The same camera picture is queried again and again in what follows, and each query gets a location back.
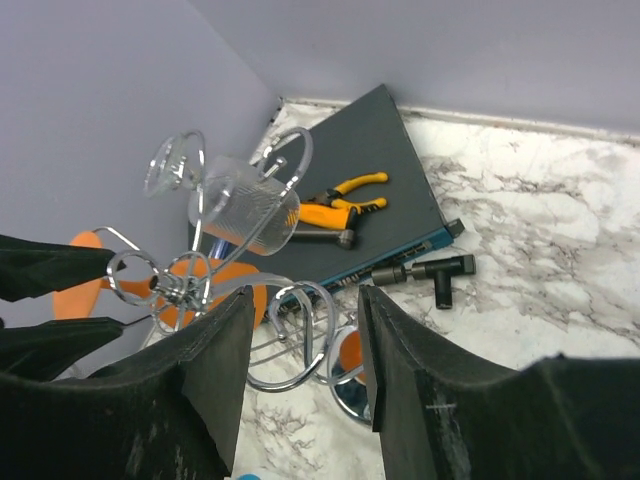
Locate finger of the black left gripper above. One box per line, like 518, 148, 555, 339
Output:
1, 317, 125, 380
0, 235, 115, 302

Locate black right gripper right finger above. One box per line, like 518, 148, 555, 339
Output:
358, 286, 639, 479

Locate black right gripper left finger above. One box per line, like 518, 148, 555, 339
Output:
1, 287, 255, 479

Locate orange plastic goblet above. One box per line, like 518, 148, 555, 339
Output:
53, 253, 258, 328

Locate chrome wine glass rack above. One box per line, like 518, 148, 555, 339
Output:
106, 127, 371, 425

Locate clear patterned wine glass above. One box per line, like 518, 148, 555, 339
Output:
144, 130, 301, 256

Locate blue plastic goblet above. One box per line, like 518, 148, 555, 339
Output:
235, 473, 262, 480

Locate black pipe fitting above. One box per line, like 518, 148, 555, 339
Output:
371, 254, 476, 310

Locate yellow black crimping tool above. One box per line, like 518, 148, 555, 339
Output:
299, 197, 388, 230

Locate blue handled screwdriver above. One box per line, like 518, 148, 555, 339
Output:
210, 239, 230, 259

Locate yellow handled pliers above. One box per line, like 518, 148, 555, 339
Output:
309, 172, 389, 213

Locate dark blue network switch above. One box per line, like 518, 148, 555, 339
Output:
187, 83, 466, 301

